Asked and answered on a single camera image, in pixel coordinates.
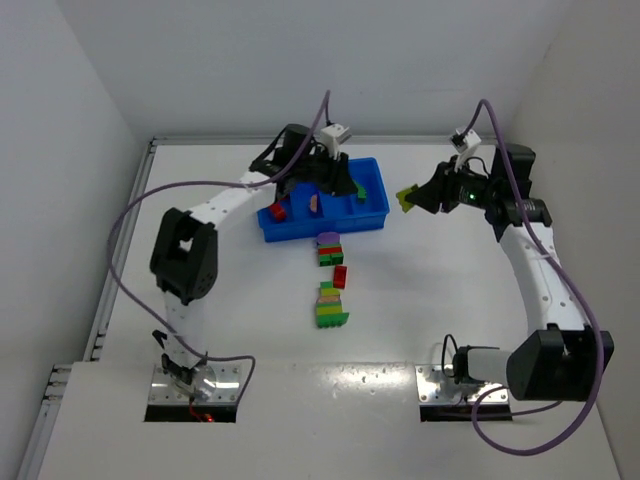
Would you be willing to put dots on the lime green lego brick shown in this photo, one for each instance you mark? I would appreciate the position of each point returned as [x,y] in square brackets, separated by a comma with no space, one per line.
[402,196]

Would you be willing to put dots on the purple round lego brick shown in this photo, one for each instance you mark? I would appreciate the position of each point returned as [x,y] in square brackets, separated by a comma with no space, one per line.
[328,238]

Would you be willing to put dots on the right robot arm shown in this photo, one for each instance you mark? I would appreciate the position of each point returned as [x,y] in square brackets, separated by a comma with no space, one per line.
[557,361]

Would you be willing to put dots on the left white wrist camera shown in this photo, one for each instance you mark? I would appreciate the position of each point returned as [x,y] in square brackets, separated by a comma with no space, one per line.
[332,137]

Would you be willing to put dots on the green red striped lego stack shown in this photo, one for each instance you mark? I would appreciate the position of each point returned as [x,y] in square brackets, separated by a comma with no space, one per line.
[330,255]

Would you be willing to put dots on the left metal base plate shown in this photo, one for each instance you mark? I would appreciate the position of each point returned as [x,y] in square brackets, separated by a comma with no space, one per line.
[215,385]

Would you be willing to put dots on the red flower lego brick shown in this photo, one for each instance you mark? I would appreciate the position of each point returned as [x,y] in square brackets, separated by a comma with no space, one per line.
[278,212]

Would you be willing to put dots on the blue divided plastic bin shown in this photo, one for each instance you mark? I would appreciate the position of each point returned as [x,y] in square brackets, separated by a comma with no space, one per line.
[341,214]

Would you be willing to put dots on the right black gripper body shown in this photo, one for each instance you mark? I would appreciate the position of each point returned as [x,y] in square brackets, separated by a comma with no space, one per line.
[444,185]

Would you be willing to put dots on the metal base plate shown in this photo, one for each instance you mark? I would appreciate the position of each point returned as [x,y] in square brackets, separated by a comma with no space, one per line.
[215,385]
[435,388]

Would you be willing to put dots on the green yellow lego stack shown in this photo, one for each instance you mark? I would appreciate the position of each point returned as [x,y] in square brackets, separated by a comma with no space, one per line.
[329,312]

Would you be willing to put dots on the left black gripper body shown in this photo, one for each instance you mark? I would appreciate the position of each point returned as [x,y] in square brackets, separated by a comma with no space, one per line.
[335,172]

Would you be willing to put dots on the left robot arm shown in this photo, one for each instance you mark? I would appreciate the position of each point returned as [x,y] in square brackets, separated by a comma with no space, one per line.
[184,260]

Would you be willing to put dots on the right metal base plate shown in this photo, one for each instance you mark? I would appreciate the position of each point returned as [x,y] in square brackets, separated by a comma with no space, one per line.
[435,388]

